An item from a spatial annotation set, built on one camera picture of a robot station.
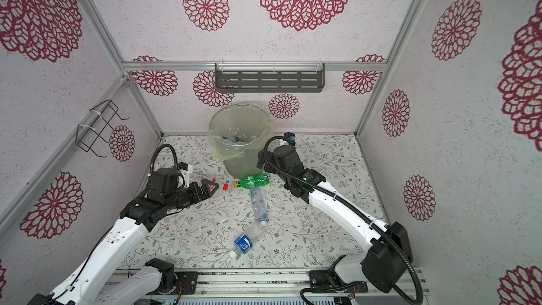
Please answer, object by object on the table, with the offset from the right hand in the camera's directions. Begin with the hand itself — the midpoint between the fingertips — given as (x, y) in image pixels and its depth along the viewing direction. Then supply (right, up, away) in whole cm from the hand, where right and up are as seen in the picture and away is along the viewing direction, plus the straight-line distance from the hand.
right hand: (267, 153), depth 77 cm
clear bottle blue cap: (-15, +9, +21) cm, 27 cm away
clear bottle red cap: (-20, -16, +23) cm, 34 cm away
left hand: (-20, -14, 0) cm, 24 cm away
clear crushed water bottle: (-3, -23, +15) cm, 28 cm away
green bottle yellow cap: (-3, -12, +20) cm, 24 cm away
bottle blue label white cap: (-8, -33, +1) cm, 34 cm away
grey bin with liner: (-11, -2, +9) cm, 14 cm away
